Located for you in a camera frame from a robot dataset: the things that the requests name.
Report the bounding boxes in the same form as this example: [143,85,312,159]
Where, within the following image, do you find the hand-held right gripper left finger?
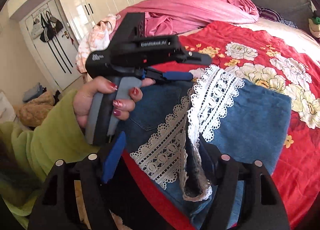
[27,131,127,230]

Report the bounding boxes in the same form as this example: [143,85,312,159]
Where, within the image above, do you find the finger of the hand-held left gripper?
[144,68,194,83]
[172,48,212,67]

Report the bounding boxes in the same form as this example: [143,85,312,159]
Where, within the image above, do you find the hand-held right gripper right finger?
[197,134,290,230]

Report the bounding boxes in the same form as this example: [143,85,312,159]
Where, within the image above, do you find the blue denim pants lace trim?
[110,65,293,230]

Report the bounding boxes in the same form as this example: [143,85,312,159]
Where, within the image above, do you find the person's left forearm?
[0,89,100,228]

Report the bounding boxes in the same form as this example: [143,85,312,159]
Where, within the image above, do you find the person's left hand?
[72,76,156,129]

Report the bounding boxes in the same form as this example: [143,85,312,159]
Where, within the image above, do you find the peach floral cloth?
[76,14,120,73]

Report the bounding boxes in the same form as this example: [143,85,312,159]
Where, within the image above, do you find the pink duvet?
[116,0,260,37]

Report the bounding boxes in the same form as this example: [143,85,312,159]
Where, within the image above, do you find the white door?
[19,0,83,91]

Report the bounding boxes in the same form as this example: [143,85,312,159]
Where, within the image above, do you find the purple striped pillow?
[256,5,283,22]

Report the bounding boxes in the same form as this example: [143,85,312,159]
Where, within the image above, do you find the red floral blanket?
[122,20,320,230]

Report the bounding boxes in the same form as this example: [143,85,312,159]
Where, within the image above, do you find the brown hanging bag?
[49,12,64,33]

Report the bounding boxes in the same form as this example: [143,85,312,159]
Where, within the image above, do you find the beige fluffy garment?
[14,90,56,128]

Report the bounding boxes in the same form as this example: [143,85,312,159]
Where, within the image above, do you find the bed with beige sheet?
[76,0,320,230]

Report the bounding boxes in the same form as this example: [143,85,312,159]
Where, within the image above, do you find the black bag white stripes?
[40,17,57,43]

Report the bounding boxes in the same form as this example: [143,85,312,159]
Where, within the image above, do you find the blue patterned pillow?
[281,18,299,28]

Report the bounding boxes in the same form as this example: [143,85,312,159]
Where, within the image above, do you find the grey padded headboard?
[194,0,313,29]

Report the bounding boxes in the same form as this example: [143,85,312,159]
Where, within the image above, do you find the white hanging bag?
[31,19,43,38]

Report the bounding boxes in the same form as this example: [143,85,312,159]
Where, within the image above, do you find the pile of folded clothes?
[308,12,320,38]

